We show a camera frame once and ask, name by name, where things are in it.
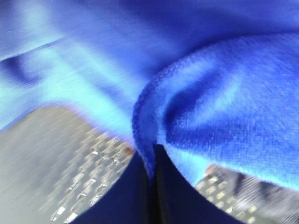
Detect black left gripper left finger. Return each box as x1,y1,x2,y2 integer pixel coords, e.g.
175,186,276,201
74,152,156,224

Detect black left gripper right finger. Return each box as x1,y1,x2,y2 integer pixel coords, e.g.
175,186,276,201
153,144,242,224

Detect blue microfiber towel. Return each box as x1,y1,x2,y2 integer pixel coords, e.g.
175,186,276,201
0,0,299,189

